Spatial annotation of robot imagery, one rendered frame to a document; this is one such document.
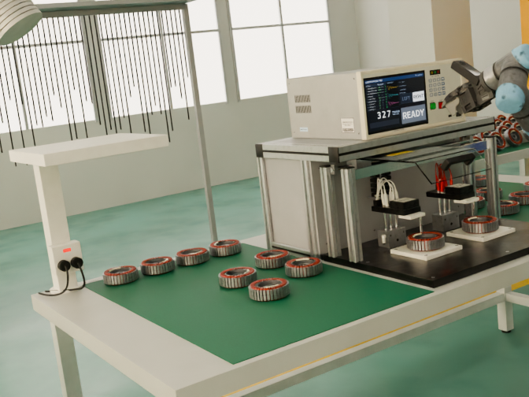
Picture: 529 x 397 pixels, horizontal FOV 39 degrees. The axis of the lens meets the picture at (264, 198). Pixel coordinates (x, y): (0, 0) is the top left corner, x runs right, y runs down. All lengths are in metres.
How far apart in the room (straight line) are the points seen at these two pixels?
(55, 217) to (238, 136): 7.07
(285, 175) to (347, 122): 0.27
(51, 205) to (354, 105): 0.97
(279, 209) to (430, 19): 3.99
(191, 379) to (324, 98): 1.13
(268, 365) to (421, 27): 4.93
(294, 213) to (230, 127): 6.90
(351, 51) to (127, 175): 3.66
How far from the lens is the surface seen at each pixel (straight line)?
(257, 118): 9.49
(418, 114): 2.41
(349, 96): 2.30
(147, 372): 1.68
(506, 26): 8.80
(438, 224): 2.52
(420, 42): 6.36
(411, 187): 2.57
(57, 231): 2.39
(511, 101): 2.11
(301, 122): 2.51
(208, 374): 1.61
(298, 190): 2.37
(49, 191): 2.37
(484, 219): 2.48
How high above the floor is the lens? 1.37
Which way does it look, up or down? 10 degrees down
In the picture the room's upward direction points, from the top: 7 degrees counter-clockwise
